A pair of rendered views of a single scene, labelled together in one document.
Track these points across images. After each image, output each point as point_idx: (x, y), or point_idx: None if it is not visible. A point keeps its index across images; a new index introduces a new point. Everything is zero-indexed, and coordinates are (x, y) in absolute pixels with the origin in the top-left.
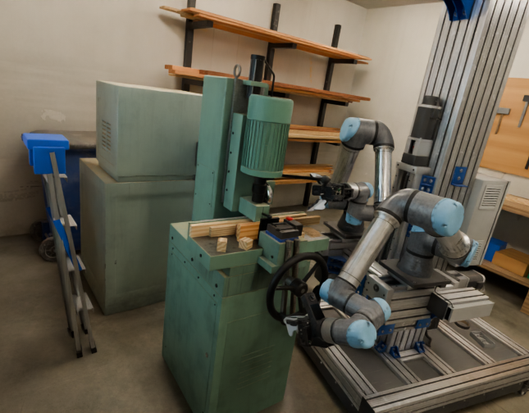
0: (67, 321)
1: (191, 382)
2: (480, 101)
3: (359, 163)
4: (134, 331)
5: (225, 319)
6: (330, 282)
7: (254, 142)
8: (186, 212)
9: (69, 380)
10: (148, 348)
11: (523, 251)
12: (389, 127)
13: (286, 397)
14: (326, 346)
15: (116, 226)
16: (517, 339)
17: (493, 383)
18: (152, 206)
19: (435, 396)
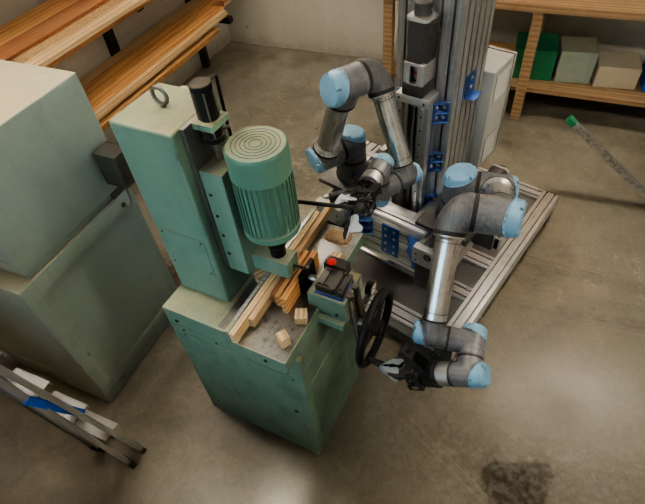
0: (86, 444)
1: (279, 425)
2: None
3: None
4: (161, 399)
5: (308, 384)
6: (421, 328)
7: (262, 213)
8: (128, 240)
9: (150, 496)
10: (194, 408)
11: (496, 36)
12: None
13: (359, 368)
14: (442, 386)
15: (63, 323)
16: (518, 161)
17: (524, 248)
18: (88, 269)
19: (489, 297)
